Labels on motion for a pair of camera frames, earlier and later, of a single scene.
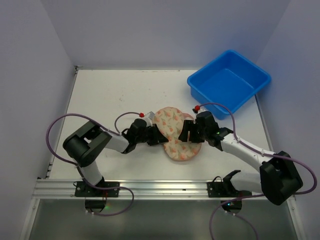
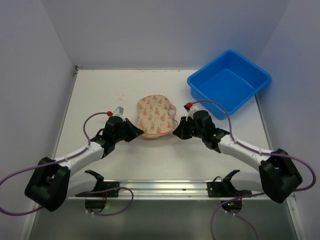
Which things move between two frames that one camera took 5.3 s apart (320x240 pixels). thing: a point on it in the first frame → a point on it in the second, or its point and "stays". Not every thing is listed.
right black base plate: x=225 y=189 stays
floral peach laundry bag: x=169 y=120 → x=156 y=116
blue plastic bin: x=229 y=78 stays
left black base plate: x=82 y=189 stays
